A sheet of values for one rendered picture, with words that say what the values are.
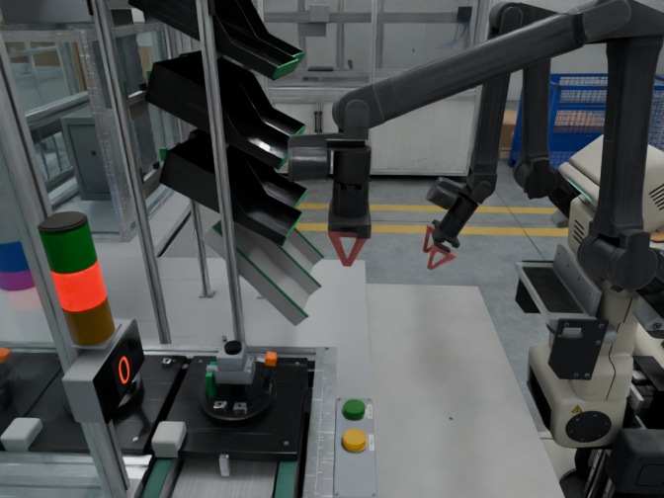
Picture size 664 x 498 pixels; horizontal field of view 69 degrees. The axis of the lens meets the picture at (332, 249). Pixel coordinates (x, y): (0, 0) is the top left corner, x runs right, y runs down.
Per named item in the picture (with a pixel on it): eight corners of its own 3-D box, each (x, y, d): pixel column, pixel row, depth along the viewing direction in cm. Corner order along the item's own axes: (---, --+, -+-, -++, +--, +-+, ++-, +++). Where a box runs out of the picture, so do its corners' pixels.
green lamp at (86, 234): (105, 253, 58) (96, 215, 56) (85, 275, 54) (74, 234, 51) (63, 253, 58) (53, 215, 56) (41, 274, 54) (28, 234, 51)
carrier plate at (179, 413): (307, 365, 101) (307, 357, 101) (297, 461, 80) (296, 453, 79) (195, 362, 102) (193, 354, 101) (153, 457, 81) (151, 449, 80)
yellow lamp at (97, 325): (122, 322, 63) (114, 290, 60) (104, 347, 58) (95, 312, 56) (83, 321, 63) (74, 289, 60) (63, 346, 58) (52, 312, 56)
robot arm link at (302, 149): (370, 99, 67) (361, 100, 75) (287, 98, 66) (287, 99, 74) (368, 185, 71) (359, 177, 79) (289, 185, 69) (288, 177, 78)
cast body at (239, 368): (256, 368, 90) (253, 337, 86) (251, 384, 86) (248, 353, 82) (210, 367, 90) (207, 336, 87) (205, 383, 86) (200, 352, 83)
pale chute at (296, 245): (313, 265, 132) (324, 256, 130) (300, 290, 120) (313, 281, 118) (238, 191, 126) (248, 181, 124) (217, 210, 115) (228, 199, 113)
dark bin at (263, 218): (299, 220, 109) (312, 194, 106) (282, 246, 98) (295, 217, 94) (188, 163, 109) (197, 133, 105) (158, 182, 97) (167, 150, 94)
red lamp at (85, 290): (114, 289, 60) (105, 254, 58) (95, 312, 56) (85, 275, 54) (74, 289, 60) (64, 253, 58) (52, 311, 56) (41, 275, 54)
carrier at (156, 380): (187, 362, 102) (179, 313, 96) (144, 457, 81) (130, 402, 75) (74, 360, 103) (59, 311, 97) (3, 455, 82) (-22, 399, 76)
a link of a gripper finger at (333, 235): (326, 272, 80) (327, 219, 76) (328, 252, 86) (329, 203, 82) (367, 273, 80) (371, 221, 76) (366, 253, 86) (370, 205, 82)
